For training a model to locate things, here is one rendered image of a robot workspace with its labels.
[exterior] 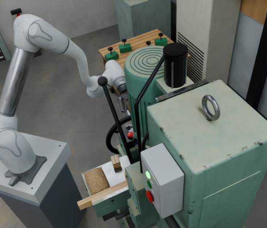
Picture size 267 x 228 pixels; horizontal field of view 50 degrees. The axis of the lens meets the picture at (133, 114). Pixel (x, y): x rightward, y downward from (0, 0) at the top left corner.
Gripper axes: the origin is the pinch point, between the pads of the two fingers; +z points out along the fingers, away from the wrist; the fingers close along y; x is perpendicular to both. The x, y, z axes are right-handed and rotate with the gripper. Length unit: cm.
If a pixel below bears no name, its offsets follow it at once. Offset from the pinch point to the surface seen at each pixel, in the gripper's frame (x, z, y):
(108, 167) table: -25.3, 30.3, -29.6
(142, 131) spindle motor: -66, 35, -18
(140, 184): -76, 52, -27
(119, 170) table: -27, 34, -26
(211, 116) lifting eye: -100, 49, -10
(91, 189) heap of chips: -30, 38, -40
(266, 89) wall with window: 44, 3, 120
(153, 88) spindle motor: -86, 31, -14
